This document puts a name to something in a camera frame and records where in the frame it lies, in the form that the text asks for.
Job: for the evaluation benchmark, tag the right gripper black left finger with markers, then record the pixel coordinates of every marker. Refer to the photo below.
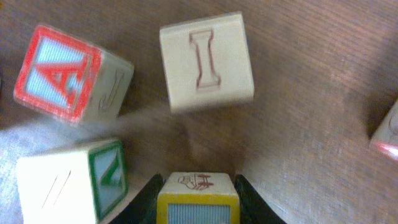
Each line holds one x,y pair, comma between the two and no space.
143,208

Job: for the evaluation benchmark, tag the red bottomed far block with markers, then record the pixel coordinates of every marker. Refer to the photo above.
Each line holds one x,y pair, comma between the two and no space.
384,138

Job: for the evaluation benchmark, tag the yellow framed I block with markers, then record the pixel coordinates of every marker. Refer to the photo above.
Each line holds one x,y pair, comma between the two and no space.
198,197

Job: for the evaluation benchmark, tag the red framed A block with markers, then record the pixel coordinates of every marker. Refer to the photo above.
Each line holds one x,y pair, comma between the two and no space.
71,79

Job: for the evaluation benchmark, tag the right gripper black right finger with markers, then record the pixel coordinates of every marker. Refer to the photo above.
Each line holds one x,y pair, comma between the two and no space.
253,208

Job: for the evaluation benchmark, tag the green framed wooden block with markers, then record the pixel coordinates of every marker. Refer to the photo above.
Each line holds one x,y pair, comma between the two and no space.
78,184

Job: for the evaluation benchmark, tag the plain I wooden block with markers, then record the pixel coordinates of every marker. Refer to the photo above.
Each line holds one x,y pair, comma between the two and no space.
206,62

